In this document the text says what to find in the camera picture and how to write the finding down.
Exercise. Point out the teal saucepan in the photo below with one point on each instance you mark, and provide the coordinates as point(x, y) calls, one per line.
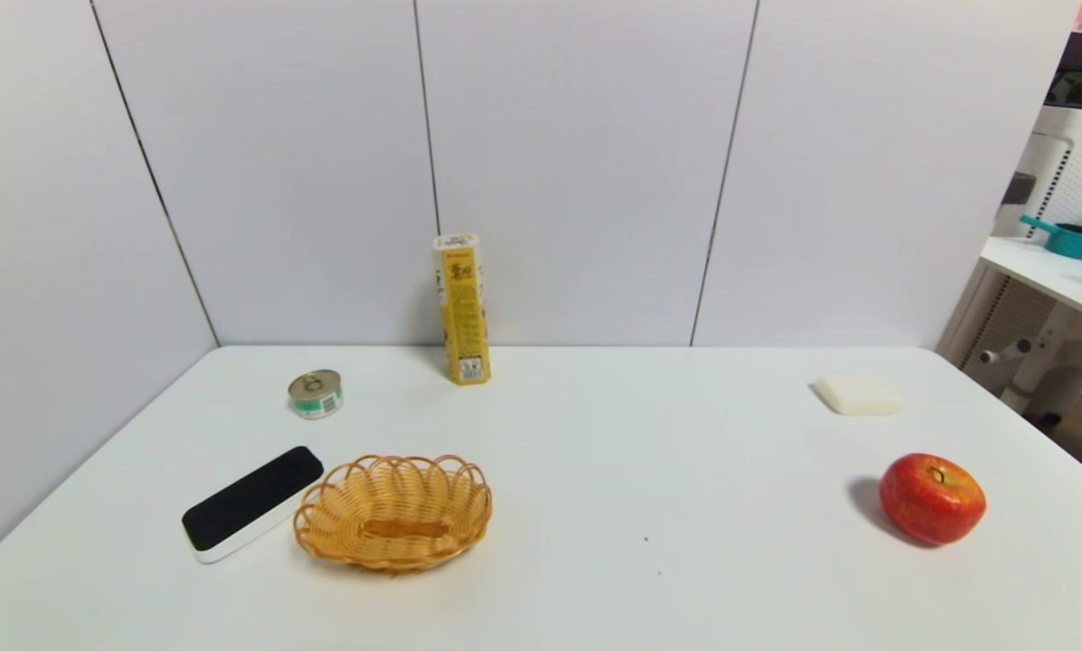
point(1074, 241)

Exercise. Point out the small green label tin can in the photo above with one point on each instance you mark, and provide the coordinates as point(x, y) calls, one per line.
point(315, 396)

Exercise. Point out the white side table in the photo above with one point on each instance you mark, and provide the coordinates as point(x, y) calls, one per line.
point(1047, 276)

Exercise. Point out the black and white board eraser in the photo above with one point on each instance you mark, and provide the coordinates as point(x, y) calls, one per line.
point(247, 497)

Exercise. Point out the white rectangular soap block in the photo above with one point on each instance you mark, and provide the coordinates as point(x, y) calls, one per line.
point(859, 396)

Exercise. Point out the red apple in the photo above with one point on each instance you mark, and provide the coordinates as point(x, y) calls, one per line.
point(931, 502)

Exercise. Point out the yellow potato chips box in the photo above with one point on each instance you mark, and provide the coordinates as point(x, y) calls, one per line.
point(464, 307)

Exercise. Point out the yellow woven wicker basket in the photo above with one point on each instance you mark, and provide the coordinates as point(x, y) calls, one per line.
point(396, 524)

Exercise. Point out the small black box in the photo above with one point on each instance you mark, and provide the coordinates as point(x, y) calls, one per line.
point(1018, 188)

